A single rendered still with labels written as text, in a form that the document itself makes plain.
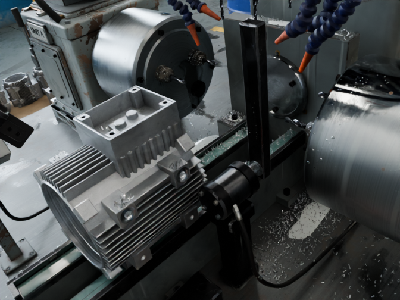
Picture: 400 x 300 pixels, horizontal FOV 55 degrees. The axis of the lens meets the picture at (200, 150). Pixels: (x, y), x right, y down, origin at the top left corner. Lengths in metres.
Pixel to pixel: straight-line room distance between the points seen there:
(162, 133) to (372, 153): 0.29
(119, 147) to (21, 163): 0.72
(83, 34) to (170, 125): 0.50
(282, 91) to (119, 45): 0.37
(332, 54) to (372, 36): 0.12
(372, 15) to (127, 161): 0.54
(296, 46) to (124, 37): 0.37
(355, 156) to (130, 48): 0.53
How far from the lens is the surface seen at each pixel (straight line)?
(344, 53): 0.73
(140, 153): 0.55
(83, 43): 1.01
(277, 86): 0.84
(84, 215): 0.51
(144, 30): 0.86
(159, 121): 0.56
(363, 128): 0.53
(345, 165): 0.54
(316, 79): 0.78
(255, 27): 0.50
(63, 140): 1.25
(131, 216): 0.53
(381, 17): 0.82
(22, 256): 0.92
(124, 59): 0.86
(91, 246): 0.67
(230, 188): 0.56
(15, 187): 1.14
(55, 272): 0.70
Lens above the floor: 1.41
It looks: 36 degrees down
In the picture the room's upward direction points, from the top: 10 degrees counter-clockwise
